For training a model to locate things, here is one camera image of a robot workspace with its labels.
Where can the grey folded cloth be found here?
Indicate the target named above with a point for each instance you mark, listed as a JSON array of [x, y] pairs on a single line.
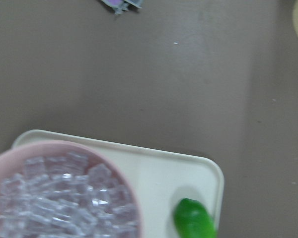
[[119, 6]]

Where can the pile of clear ice cubes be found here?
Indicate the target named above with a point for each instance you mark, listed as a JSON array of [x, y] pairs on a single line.
[[67, 196]]

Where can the pink bowl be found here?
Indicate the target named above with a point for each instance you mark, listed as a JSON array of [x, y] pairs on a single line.
[[12, 159]]

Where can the cream rectangular tray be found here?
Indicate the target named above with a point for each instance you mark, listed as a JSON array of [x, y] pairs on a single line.
[[159, 178]]

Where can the green lime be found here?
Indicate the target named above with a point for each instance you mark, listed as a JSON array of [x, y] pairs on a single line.
[[191, 220]]

